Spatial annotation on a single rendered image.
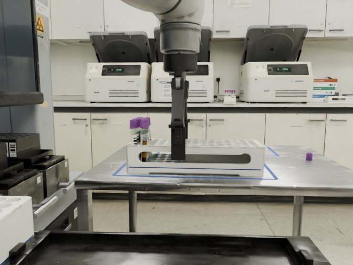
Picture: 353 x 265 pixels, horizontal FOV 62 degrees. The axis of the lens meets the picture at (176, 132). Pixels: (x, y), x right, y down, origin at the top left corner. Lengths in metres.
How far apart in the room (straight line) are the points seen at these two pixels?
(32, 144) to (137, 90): 1.83
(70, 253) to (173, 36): 0.44
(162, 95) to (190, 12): 2.00
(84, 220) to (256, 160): 0.38
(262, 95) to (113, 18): 1.55
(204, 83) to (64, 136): 1.34
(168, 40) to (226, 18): 2.35
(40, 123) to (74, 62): 2.54
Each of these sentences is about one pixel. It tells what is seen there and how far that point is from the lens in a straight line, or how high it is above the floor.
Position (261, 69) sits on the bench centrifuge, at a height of 1.19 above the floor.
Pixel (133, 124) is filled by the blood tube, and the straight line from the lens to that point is 0.65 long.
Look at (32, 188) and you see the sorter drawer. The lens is 0.75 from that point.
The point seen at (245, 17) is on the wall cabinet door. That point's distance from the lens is 3.00.
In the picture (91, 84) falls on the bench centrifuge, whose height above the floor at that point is 1.07.
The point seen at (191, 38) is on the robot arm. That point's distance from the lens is 0.64.
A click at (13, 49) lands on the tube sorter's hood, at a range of 0.84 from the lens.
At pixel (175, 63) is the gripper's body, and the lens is 0.64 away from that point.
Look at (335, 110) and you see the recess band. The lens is 2.92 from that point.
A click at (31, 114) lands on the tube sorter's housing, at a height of 0.93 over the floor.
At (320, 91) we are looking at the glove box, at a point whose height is 1.01.
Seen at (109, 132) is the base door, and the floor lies 0.64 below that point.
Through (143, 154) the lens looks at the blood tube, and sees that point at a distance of 0.65.
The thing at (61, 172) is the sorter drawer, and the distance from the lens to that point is 0.88.
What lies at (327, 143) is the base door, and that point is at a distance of 2.88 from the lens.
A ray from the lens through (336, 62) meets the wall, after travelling 3.57.
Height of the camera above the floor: 0.99
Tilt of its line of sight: 8 degrees down
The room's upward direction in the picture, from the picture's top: straight up
